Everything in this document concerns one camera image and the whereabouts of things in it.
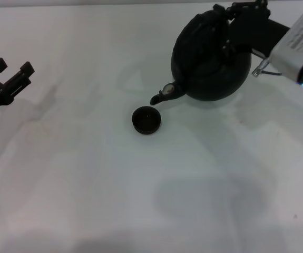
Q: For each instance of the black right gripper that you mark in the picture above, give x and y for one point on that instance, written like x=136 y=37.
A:
x=256 y=31

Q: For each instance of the black round teapot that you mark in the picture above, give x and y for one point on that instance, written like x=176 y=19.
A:
x=209 y=76

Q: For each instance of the small dark teacup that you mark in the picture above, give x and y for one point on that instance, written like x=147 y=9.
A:
x=146 y=121

